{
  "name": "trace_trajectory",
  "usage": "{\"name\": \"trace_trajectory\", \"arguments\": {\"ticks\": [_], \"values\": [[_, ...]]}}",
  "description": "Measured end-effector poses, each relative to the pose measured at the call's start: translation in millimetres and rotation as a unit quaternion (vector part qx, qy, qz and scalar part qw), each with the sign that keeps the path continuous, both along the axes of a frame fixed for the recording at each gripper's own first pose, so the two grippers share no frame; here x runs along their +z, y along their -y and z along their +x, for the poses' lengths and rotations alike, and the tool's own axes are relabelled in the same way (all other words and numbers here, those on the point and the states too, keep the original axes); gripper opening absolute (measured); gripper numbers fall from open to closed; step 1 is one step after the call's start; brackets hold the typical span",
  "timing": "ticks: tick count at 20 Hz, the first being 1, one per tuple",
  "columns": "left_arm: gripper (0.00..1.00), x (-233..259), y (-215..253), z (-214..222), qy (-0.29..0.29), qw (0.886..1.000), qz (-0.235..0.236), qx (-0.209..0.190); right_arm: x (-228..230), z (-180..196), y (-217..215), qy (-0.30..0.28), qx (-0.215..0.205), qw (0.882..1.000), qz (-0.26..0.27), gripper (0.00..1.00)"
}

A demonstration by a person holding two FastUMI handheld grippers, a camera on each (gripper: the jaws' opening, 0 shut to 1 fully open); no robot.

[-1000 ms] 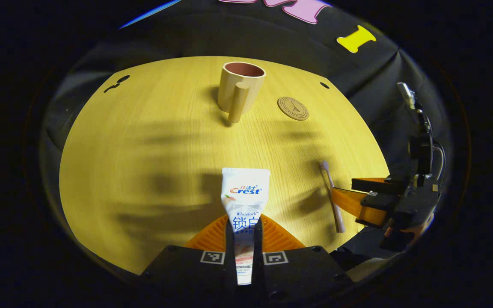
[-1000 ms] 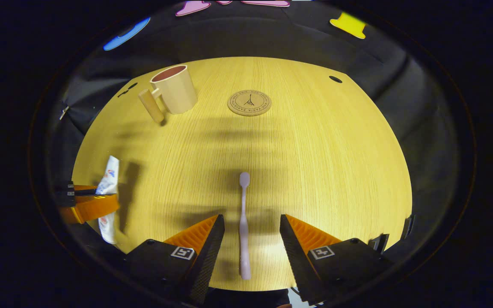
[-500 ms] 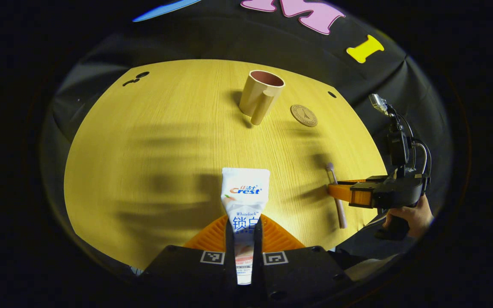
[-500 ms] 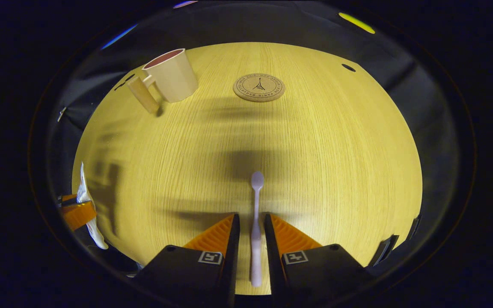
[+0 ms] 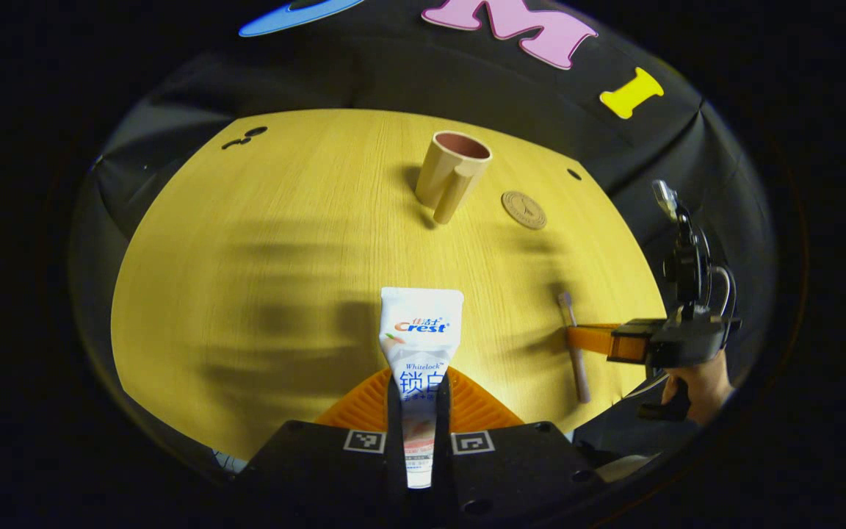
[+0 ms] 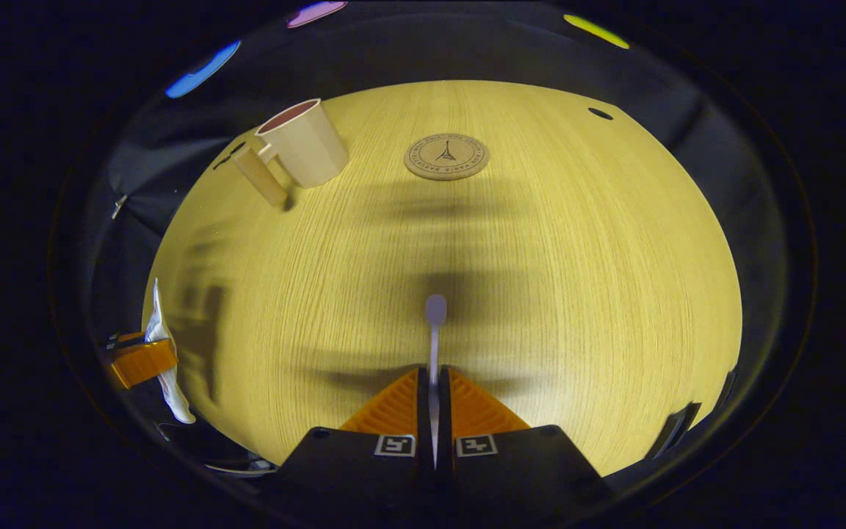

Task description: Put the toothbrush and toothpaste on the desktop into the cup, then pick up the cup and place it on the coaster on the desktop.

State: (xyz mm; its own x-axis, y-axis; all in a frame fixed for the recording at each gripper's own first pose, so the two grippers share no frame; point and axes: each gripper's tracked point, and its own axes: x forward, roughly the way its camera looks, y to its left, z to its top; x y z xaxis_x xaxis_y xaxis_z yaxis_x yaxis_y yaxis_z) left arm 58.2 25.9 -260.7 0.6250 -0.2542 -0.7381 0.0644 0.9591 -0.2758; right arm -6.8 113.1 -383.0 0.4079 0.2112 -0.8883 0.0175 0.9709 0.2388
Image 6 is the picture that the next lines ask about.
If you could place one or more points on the round cork coaster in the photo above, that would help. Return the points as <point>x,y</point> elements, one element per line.
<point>446,156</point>

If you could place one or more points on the wooden desktop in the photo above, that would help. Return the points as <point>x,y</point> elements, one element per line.
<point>577,257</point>

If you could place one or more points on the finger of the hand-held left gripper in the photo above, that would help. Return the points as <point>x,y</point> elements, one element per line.
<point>128,339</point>
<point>144,364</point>

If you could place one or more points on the white toothpaste tube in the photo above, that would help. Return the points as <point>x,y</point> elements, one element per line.
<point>175,397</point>

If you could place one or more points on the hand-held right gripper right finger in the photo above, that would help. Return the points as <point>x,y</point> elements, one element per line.
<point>445,419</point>

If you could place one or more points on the black backdrop cloth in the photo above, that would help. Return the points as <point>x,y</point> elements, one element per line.
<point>393,51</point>

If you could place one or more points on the beige cup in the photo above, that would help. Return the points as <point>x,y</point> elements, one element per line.
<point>305,147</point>

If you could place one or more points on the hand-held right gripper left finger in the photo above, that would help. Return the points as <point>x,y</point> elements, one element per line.
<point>424,411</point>

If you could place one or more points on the silver backdrop clip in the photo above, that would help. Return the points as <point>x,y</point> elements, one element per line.
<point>120,206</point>

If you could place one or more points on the white toothbrush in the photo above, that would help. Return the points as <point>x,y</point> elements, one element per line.
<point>435,308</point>

